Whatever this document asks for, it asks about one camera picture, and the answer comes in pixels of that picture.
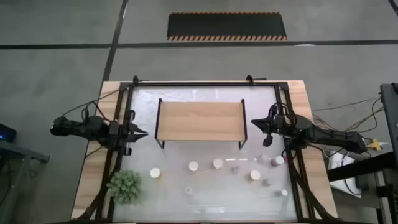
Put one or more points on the purple medicine bottle white cap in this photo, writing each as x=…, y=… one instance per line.
x=276, y=161

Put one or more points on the black device blue light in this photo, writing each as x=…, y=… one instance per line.
x=6, y=133

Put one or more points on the grey metal side table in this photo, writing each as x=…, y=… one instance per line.
x=18, y=151

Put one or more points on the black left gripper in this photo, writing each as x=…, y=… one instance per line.
x=119, y=135

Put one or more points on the green medicine bottle white cap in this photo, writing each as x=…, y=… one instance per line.
x=282, y=193

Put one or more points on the black metal stand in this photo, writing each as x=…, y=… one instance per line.
x=357, y=166

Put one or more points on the white box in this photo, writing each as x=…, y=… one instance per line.
x=339, y=161

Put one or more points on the black hazard-striped floor mat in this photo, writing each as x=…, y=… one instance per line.
x=227, y=26

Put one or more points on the white plastic medicine bottle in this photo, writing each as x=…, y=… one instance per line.
x=266, y=182
x=188, y=190

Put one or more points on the black aluminium table frame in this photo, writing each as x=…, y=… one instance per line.
x=202, y=84

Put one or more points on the black frame clamp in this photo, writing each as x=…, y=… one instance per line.
x=249, y=78
x=135, y=79

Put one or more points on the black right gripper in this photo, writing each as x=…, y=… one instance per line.
x=278, y=126

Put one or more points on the green artificial potted plant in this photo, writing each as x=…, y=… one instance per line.
x=124, y=186

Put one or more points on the wooden shelf black metal frame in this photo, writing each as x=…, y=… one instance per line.
x=200, y=121

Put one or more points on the black equipment rack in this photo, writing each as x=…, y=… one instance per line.
x=390, y=112

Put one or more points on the small translucent medicine bottle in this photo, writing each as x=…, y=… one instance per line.
x=235, y=169

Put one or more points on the translucent bottle ribbed cap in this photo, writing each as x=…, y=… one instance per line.
x=261, y=158

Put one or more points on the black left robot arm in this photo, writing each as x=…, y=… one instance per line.
x=81, y=127

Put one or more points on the yellow power splitter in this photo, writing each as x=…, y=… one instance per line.
x=374, y=145

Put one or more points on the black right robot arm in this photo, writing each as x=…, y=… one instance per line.
x=326, y=135

